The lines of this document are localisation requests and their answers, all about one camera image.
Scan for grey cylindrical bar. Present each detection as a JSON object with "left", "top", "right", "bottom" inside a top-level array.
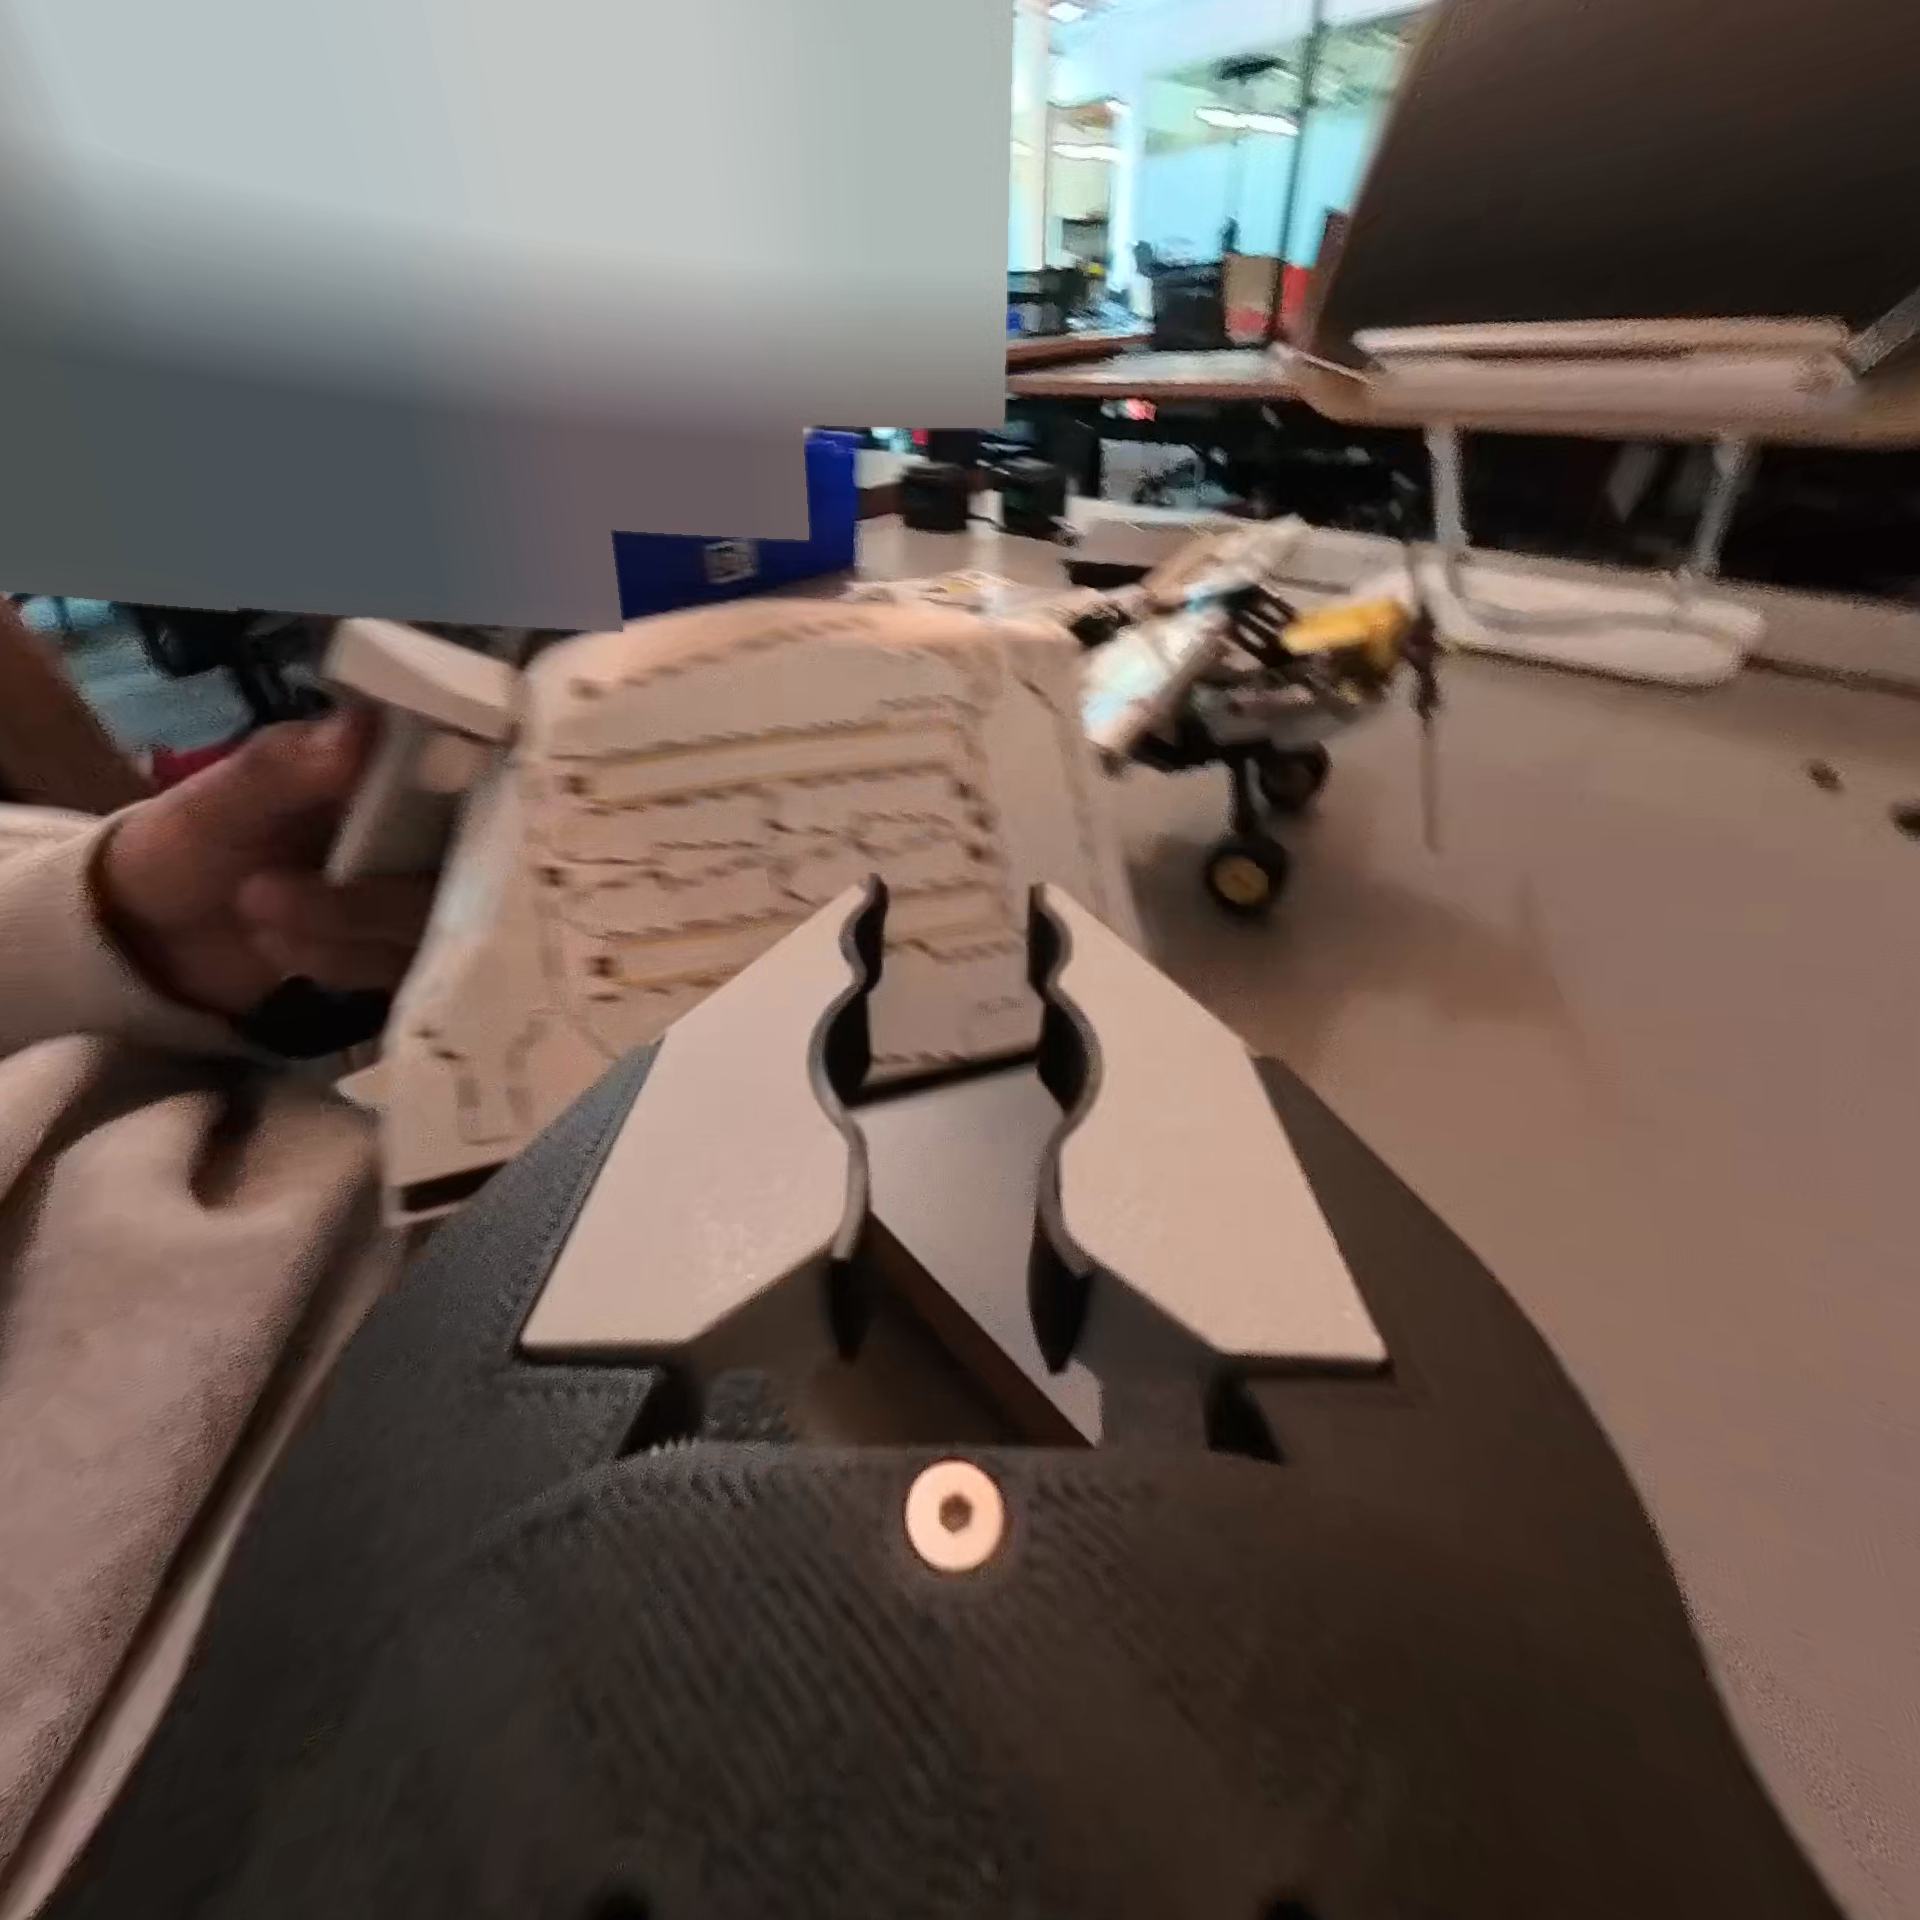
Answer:
[{"left": 1352, "top": 319, "right": 1860, "bottom": 436}]

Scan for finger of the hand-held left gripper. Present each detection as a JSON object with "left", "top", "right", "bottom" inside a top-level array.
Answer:
[{"left": 317, "top": 619, "right": 522, "bottom": 742}]

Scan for person's left forearm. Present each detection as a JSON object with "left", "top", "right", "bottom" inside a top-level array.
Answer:
[{"left": 0, "top": 794, "right": 182, "bottom": 1053}]

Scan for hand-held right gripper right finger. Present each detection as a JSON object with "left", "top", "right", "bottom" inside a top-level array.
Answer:
[{"left": 1026, "top": 882, "right": 1392, "bottom": 1379}]

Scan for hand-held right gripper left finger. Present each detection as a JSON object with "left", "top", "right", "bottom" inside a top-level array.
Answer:
[{"left": 513, "top": 877, "right": 893, "bottom": 1375}]

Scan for person's grey hoodie torso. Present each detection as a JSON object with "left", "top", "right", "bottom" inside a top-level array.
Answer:
[{"left": 0, "top": 1035, "right": 393, "bottom": 1920}]

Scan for lego airplane model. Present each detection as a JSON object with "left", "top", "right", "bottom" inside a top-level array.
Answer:
[{"left": 1077, "top": 514, "right": 1453, "bottom": 921}]

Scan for loose small lego pieces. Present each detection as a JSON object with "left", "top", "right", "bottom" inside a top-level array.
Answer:
[{"left": 1801, "top": 756, "right": 1920, "bottom": 843}]

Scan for lego instruction booklet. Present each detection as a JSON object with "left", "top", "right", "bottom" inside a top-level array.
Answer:
[{"left": 338, "top": 594, "right": 1130, "bottom": 1220}]

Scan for blue plastic bin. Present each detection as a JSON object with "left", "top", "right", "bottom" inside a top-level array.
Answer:
[{"left": 610, "top": 423, "right": 862, "bottom": 623}]

